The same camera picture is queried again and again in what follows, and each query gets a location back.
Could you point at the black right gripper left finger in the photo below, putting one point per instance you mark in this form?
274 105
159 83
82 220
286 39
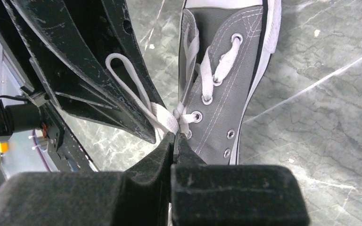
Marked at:
138 196

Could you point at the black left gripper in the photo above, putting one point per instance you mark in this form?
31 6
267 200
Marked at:
71 46

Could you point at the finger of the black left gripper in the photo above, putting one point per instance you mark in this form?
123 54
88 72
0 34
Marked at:
119 19

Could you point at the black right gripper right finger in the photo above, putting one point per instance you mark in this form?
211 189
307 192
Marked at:
236 195

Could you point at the grey canvas sneaker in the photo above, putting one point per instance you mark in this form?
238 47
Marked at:
225 49

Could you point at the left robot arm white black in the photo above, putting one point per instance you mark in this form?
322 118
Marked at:
28 115

